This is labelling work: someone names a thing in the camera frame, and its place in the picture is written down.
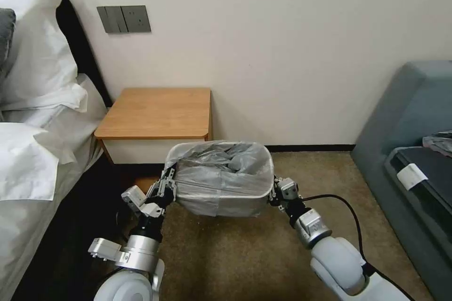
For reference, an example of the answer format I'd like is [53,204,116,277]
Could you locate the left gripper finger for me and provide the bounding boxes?
[146,161,178,199]
[162,178,179,207]

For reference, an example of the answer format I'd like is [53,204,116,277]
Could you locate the grey translucent garbage bag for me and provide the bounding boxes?
[169,140,274,218]

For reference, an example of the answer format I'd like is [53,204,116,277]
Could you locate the white plastic trash can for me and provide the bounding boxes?
[164,140,276,218]

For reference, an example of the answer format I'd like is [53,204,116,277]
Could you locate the crumpled grey plastic bag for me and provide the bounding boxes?
[422,131,452,158]

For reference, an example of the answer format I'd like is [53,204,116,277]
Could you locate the black baseboard strip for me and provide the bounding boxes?
[264,143,356,154]

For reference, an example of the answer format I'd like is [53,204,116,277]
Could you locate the wooden nightstand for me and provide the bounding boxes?
[94,87,212,195]

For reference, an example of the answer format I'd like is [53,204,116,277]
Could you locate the bed with white sheet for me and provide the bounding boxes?
[0,74,108,301]

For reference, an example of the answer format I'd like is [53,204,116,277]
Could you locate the white paper label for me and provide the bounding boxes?
[395,164,427,190]

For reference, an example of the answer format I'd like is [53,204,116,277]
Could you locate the teal grey sofa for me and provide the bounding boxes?
[350,60,452,301]

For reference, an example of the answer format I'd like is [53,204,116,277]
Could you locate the white duvet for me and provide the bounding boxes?
[0,122,77,204]

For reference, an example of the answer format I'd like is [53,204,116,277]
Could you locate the black case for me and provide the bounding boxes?
[384,145,452,233]

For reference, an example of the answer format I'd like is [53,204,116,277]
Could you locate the black headboard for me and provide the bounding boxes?
[55,0,114,108]

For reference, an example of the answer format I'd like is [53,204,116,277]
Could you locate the large white pillow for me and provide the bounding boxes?
[0,0,79,106]

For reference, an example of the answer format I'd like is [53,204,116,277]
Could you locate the dark grey cushion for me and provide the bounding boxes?
[0,8,17,80]

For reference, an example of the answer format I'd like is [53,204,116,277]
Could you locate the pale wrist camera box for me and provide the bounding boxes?
[278,178,301,203]
[121,185,148,216]

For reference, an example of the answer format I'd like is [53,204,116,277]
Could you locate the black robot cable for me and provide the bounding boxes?
[302,194,416,301]

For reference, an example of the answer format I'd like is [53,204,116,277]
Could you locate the grey wall socket panel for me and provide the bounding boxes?
[121,5,152,33]

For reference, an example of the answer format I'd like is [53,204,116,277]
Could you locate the grey wall switch panel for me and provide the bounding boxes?
[97,6,123,34]

